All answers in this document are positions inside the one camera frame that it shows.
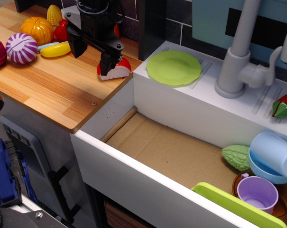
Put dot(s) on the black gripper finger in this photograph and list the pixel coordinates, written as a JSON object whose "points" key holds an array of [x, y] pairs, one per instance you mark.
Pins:
{"points": [[76, 43], [108, 62]]}

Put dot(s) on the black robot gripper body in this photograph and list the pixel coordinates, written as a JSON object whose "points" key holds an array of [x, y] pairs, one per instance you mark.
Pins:
{"points": [[96, 21]]}

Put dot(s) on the red and white toy sushi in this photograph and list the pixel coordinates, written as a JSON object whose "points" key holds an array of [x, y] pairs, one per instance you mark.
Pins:
{"points": [[122, 69]]}

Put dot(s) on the green plastic plate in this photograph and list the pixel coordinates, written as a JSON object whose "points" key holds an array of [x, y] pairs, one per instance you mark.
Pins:
{"points": [[174, 68]]}

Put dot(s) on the red toy bell pepper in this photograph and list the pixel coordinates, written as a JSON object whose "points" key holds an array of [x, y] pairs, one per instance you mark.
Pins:
{"points": [[60, 30]]}

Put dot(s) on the yellow toy banana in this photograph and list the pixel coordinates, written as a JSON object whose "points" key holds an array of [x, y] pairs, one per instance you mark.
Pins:
{"points": [[56, 50]]}

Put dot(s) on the light blue toy utensil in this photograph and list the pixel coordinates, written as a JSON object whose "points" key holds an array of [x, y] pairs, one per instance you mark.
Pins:
{"points": [[47, 45]]}

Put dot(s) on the yellow toy corn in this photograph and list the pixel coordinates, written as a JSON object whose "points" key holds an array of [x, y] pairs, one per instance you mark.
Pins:
{"points": [[53, 14]]}

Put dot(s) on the orange toy pumpkin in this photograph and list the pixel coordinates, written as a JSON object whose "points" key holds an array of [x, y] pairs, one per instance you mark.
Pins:
{"points": [[39, 28]]}

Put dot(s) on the purple white striped toy onion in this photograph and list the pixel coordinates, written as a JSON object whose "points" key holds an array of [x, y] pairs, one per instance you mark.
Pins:
{"points": [[21, 48]]}

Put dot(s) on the white toy sink basin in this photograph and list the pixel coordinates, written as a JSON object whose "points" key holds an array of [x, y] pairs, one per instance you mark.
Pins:
{"points": [[153, 148]]}

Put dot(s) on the grey toy oven door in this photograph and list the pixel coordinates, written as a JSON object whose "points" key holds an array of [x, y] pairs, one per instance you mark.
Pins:
{"points": [[52, 186]]}

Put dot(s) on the grey toy faucet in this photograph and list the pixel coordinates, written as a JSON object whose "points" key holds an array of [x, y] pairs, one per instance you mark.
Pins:
{"points": [[237, 70]]}

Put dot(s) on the green toy bitter gourd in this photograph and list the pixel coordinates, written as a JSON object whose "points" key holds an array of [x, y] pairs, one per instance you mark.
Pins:
{"points": [[237, 156]]}

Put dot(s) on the blue clamp tool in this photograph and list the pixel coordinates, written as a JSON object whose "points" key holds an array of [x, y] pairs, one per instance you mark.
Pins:
{"points": [[10, 193]]}

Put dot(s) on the light blue plastic cup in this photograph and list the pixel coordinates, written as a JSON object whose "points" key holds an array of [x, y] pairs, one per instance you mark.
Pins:
{"points": [[271, 151]]}

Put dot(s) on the light blue plastic bowl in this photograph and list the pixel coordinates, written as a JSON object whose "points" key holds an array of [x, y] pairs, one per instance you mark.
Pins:
{"points": [[265, 172]]}

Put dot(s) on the purple plastic cup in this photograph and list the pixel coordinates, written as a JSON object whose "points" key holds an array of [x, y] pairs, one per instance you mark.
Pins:
{"points": [[257, 192]]}

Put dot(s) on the lime green plastic tray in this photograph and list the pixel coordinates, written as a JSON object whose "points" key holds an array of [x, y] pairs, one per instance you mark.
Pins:
{"points": [[238, 207]]}

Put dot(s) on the brown transparent plastic bowl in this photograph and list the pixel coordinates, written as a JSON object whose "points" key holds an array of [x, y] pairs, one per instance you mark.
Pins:
{"points": [[280, 209]]}

